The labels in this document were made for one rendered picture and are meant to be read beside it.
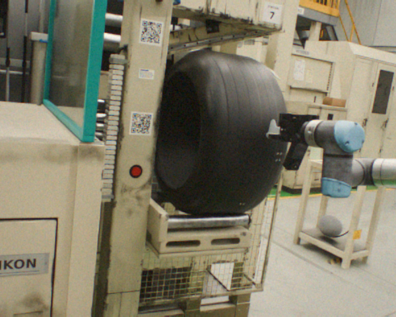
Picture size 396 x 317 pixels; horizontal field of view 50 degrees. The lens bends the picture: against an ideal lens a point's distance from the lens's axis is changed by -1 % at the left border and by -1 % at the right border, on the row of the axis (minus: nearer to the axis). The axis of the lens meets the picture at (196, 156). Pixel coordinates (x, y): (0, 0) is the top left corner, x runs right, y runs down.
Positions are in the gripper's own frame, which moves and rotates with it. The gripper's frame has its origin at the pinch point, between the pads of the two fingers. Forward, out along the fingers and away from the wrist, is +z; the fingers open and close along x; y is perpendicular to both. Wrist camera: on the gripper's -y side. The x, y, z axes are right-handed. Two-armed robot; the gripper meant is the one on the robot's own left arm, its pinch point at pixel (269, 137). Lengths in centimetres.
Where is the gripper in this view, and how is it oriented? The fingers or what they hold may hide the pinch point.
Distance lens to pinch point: 137.6
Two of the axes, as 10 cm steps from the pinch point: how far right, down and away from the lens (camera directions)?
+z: -4.4, -1.0, 8.9
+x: -9.0, -0.4, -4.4
